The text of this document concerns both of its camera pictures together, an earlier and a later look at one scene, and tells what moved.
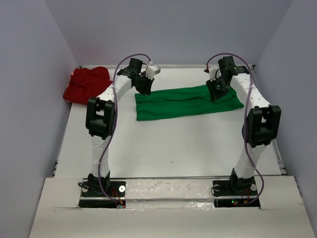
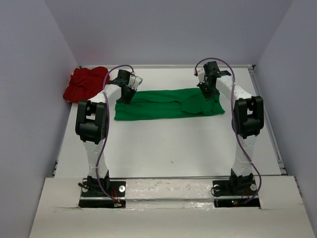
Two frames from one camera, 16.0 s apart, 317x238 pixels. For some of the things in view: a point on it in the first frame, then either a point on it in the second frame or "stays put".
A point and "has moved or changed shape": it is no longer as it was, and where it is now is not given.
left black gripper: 146,90 to 127,101
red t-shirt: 84,84 stays put
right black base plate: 236,187 stays put
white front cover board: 168,208 stays put
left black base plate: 116,189 stays put
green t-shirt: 167,103 has moved or changed shape
